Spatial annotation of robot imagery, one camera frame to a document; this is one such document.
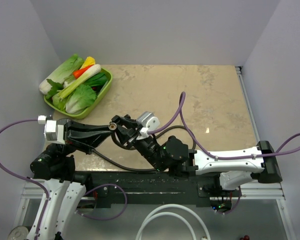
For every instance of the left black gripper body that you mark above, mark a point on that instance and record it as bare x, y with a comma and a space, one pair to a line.
66, 136

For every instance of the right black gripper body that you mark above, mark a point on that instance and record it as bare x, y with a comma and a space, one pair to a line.
148, 149

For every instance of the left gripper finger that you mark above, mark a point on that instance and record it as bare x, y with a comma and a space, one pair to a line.
76, 128
90, 142

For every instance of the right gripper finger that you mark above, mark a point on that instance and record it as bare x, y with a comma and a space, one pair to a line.
128, 137
125, 122

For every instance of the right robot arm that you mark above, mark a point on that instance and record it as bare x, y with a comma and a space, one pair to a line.
235, 167

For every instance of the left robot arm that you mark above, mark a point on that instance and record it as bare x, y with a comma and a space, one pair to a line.
55, 166

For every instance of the green lettuce toy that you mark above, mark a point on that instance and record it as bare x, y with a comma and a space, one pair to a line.
81, 98

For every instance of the green plastic tray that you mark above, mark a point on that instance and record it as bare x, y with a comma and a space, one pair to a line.
84, 113

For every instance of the dark green vegetable toy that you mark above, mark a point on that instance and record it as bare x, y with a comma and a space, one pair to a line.
97, 80

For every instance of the napa cabbage toy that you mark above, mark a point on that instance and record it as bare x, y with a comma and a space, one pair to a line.
61, 72

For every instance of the orange carrot toy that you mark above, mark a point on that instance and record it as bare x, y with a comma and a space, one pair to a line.
79, 72

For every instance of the white leek toy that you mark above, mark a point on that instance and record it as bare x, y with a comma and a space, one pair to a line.
87, 73

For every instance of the yellow pepper toy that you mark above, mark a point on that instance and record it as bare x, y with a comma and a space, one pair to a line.
88, 62

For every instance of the tin can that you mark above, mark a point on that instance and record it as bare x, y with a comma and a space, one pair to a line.
18, 233

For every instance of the red small object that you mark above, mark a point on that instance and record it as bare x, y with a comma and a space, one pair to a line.
246, 237

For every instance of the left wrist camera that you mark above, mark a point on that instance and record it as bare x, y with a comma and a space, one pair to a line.
53, 131

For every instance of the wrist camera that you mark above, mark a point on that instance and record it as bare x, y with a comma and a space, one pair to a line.
149, 122
53, 131

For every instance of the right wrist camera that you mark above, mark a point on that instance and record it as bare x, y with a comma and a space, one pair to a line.
149, 122

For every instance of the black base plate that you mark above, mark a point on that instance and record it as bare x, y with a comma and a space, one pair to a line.
109, 188

